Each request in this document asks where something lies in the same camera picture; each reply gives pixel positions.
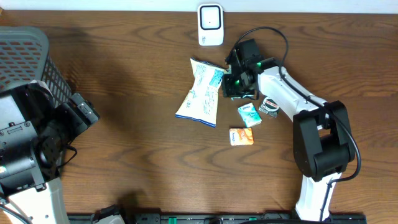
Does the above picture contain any white barcode scanner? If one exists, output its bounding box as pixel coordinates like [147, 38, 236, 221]
[197, 3, 224, 46]

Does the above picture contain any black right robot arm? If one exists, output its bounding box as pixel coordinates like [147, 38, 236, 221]
[222, 39, 361, 222]

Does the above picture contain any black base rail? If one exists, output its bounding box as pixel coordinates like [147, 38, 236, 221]
[68, 212, 368, 224]

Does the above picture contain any orange tissue packet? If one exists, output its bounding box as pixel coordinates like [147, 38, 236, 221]
[229, 128, 254, 146]

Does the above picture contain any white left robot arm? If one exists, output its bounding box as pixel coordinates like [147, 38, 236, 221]
[1, 81, 100, 223]

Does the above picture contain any small teal tissue packet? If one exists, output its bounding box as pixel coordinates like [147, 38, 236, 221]
[238, 103, 262, 128]

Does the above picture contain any green Zam-Buk ointment box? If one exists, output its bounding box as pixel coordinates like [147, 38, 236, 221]
[259, 96, 280, 118]

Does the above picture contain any cream blue snack bag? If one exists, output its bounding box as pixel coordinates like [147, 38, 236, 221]
[175, 58, 228, 128]

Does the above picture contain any grey plastic mesh basket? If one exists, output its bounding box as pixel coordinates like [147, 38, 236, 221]
[1, 26, 72, 106]

